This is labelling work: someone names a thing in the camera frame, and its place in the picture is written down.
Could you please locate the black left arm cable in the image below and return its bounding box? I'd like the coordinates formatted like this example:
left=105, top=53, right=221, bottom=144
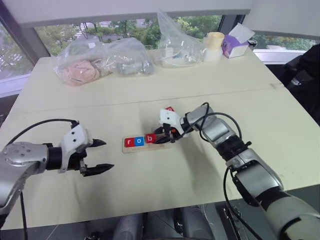
left=5, top=118, right=80, bottom=147

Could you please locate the black chair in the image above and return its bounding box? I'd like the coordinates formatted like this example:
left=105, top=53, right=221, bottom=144
left=281, top=44, right=320, bottom=121

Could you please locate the wooden letter tray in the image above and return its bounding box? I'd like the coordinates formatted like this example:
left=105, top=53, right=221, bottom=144
left=121, top=136, right=176, bottom=155

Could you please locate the cream plastic cup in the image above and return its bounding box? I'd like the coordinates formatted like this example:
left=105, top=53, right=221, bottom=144
left=203, top=31, right=225, bottom=64

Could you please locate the plastic bag with grey items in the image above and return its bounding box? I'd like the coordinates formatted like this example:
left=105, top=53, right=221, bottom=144
left=109, top=37, right=156, bottom=76

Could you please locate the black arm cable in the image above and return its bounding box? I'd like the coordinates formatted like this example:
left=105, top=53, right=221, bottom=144
left=178, top=101, right=243, bottom=139
left=5, top=118, right=80, bottom=147

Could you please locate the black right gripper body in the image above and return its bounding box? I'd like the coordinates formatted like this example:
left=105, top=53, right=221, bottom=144
left=159, top=124, right=181, bottom=145

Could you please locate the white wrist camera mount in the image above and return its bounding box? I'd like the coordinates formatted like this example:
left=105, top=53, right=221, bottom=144
left=159, top=107, right=186, bottom=136
left=57, top=124, right=94, bottom=174

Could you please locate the purple tissue box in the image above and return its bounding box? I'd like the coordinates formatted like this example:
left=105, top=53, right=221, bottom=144
left=221, top=22, right=256, bottom=59

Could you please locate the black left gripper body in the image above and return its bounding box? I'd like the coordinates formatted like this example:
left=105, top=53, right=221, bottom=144
left=66, top=139, right=96, bottom=176

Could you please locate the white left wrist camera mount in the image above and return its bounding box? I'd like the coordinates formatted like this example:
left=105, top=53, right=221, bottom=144
left=57, top=124, right=94, bottom=174

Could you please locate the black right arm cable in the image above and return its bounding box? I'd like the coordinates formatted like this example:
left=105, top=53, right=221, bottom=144
left=178, top=101, right=243, bottom=139

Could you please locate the tall clear plastic bag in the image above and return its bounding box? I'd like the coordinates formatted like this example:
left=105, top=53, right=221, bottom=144
left=154, top=8, right=209, bottom=69

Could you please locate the plastic bag with pink plush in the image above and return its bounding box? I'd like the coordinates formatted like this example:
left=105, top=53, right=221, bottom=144
left=52, top=34, right=121, bottom=87

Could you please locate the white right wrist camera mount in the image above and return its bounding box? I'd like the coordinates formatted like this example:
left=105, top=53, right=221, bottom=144
left=159, top=107, right=186, bottom=136

